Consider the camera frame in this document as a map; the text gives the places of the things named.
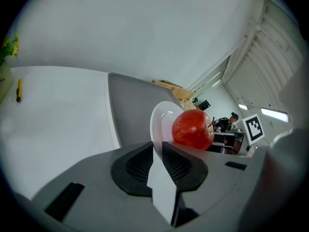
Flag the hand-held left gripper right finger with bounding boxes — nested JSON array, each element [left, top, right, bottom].
[[161, 141, 263, 232]]

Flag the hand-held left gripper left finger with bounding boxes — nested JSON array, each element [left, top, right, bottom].
[[31, 141, 173, 232]]

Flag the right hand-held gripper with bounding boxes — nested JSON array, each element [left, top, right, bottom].
[[242, 64, 309, 232]]

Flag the red apple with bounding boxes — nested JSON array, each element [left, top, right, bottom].
[[171, 109, 215, 151]]

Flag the white plate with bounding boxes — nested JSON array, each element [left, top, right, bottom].
[[150, 101, 186, 160]]

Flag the long ceiling light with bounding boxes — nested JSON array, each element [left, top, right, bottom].
[[260, 107, 290, 123]]

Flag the grey background machine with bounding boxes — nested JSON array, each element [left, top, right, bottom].
[[207, 127, 247, 156]]

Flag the black background device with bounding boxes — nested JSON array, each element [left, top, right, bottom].
[[197, 100, 211, 111]]

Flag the grey tray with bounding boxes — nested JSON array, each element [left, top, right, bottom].
[[107, 72, 185, 150]]

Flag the cardboard box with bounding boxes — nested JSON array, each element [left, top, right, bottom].
[[152, 79, 196, 102]]

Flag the yellow utility knife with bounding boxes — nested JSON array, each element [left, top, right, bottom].
[[15, 79, 23, 103]]

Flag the yellow flowers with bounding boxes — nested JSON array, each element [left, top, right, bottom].
[[0, 33, 20, 65]]

